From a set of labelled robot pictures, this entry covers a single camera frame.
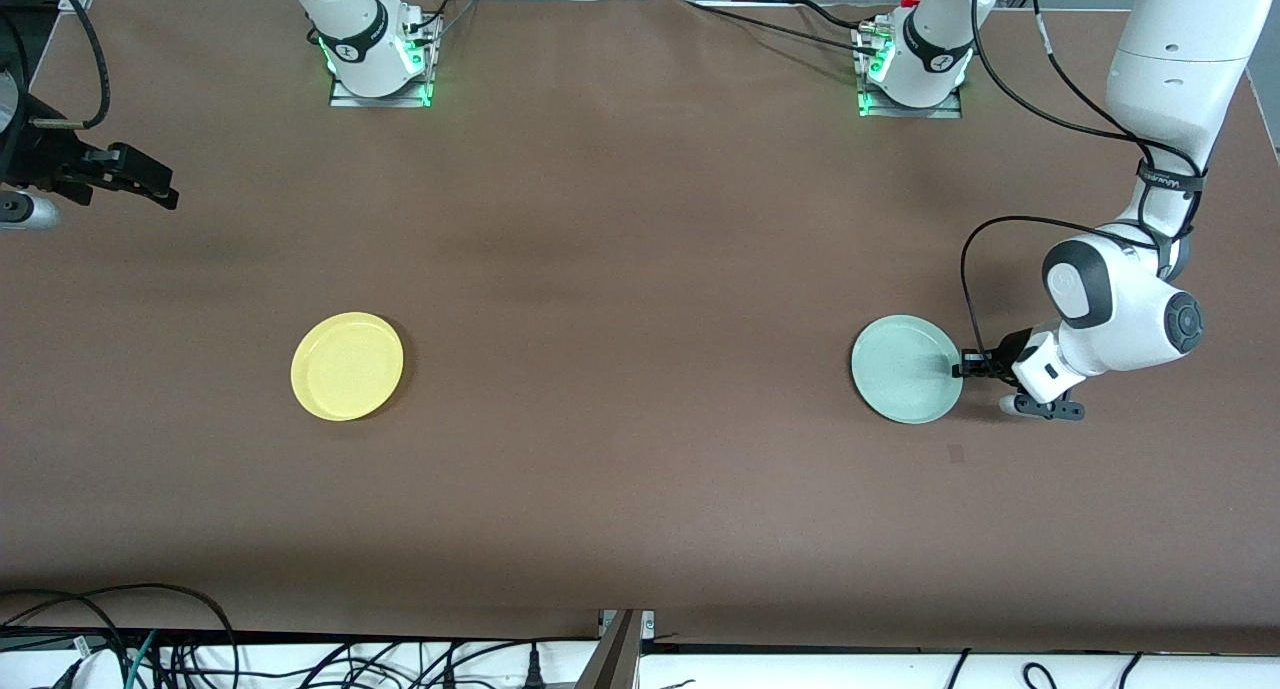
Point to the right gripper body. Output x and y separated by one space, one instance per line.
42 159

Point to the pale green round plate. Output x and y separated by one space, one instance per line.
905 369

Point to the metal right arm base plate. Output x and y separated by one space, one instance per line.
345 99

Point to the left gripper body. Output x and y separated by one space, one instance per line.
1005 353

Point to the aluminium profile beam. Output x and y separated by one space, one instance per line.
615 659

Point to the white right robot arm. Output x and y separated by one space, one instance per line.
360 29

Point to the brown table cover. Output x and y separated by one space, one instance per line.
800 519

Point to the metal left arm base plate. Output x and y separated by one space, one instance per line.
870 109

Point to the yellow round plate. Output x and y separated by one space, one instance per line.
347 367

